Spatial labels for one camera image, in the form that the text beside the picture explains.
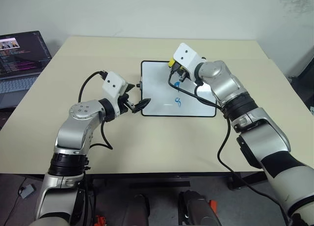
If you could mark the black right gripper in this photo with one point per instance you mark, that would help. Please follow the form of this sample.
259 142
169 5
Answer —
182 72

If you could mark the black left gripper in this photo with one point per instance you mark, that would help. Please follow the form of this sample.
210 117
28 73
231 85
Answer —
123 103

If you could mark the yellow whiteboard eraser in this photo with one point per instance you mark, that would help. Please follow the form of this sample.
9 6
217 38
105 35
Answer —
171 63

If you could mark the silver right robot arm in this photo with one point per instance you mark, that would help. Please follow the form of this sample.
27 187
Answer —
228 86

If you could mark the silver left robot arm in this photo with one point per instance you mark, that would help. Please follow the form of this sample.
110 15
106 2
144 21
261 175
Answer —
78 127

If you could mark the black framed whiteboard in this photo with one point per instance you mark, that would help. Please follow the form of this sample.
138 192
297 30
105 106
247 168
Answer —
159 88

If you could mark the grey rounded shape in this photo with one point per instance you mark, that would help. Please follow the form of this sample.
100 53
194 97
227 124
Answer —
137 211

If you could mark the open grey laptop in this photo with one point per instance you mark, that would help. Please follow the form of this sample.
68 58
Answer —
22 54

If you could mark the black bulky object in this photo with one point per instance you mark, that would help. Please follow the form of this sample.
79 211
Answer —
303 76

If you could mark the dark rounded shape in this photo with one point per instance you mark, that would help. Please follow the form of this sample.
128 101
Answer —
196 208

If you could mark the orange plastic part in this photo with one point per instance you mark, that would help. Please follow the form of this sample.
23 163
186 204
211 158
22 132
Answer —
213 207
101 221

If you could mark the grey power adapter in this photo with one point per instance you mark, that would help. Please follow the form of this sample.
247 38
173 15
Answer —
27 190

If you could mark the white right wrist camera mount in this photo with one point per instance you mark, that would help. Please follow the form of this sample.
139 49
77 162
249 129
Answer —
186 56

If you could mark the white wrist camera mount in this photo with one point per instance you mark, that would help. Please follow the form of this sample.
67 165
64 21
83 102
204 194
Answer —
186 56
112 83

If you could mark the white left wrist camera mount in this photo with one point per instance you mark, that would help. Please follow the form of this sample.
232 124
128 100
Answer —
112 83

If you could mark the black metal table frame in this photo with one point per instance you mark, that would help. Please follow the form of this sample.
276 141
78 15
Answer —
159 176

